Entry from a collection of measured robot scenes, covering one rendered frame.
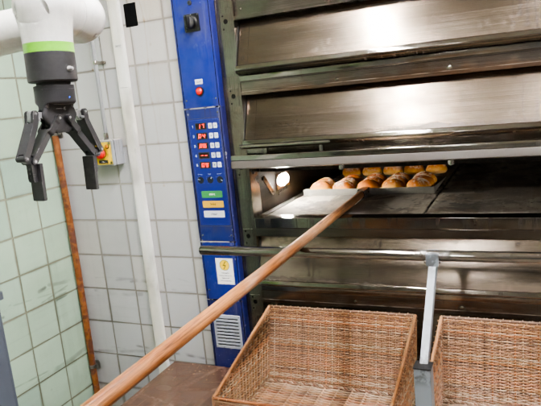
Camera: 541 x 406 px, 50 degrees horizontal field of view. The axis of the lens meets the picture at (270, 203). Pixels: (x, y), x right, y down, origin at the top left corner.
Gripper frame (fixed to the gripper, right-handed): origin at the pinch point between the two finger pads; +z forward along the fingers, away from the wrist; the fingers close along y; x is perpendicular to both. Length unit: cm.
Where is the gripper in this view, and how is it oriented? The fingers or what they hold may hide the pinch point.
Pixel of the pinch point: (67, 188)
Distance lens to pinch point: 121.3
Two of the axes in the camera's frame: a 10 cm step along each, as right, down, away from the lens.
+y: -4.5, 1.8, -8.7
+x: 8.9, 0.1, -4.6
